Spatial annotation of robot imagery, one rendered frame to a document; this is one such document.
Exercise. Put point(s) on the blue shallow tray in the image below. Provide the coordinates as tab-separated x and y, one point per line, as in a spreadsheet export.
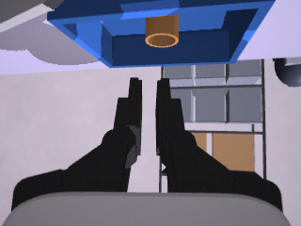
118	41

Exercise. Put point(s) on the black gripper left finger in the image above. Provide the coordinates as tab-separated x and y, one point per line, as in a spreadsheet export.
106	168

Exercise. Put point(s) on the bronze bushing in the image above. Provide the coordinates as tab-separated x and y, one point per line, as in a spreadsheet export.
162	31

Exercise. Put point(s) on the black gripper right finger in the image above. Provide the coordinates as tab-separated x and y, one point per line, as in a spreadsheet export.
189	169

